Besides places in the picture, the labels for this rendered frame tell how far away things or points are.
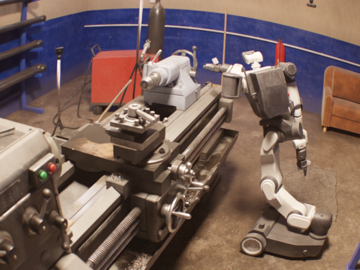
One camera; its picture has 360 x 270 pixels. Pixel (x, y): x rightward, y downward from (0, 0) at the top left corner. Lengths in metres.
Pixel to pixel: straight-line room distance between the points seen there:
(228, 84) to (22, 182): 1.57
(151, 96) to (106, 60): 2.06
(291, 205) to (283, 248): 0.33
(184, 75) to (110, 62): 2.11
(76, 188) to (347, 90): 4.21
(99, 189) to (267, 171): 1.20
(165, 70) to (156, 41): 2.18
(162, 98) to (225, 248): 1.17
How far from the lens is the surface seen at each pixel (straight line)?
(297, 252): 2.63
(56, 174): 1.48
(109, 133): 1.74
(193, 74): 2.82
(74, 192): 1.97
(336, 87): 5.32
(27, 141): 1.13
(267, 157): 2.49
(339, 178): 3.97
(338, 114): 5.04
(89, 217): 1.58
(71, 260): 1.37
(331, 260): 2.77
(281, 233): 2.66
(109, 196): 1.72
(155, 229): 1.88
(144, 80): 2.37
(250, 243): 2.62
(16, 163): 1.07
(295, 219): 2.60
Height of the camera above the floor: 1.78
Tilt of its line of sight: 24 degrees down
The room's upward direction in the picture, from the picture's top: 3 degrees clockwise
